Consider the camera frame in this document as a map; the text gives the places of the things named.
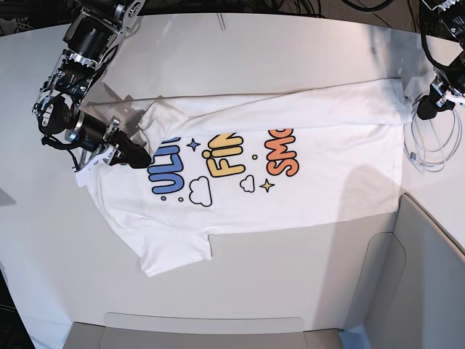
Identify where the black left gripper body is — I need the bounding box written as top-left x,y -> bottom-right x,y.
416,85 -> 454,120

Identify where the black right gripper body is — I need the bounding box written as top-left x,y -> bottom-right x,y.
105,118 -> 151,169

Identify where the white printed t-shirt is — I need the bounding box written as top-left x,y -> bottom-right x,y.
76,79 -> 411,277

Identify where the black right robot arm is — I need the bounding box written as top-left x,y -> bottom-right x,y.
32,1 -> 150,170

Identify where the grey partition panel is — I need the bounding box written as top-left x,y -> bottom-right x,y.
339,193 -> 464,348

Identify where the coiled white cable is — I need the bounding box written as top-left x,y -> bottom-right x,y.
401,90 -> 464,172

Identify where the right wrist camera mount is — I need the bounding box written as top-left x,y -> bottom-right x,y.
74,145 -> 116,175

